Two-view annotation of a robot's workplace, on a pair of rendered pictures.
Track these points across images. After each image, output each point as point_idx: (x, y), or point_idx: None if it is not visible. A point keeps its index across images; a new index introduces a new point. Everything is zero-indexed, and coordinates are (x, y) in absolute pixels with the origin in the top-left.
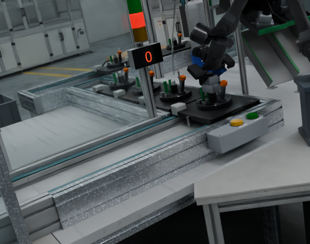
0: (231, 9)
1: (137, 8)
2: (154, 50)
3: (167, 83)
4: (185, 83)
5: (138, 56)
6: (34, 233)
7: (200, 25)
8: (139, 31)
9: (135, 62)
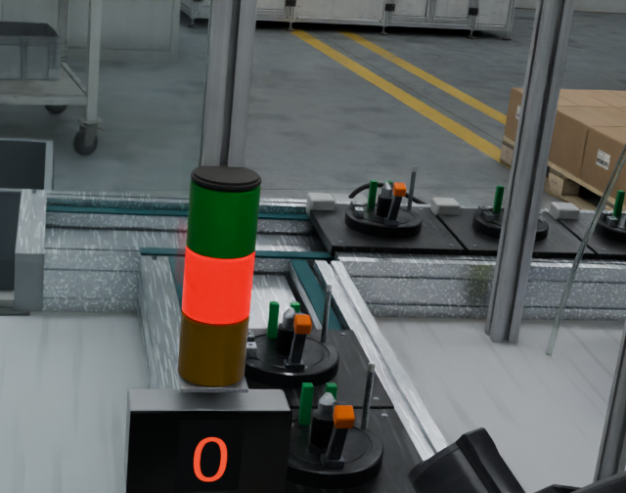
0: None
1: (218, 241)
2: (250, 438)
3: (437, 443)
4: (557, 423)
5: (157, 447)
6: None
7: (473, 454)
8: (199, 340)
9: (132, 466)
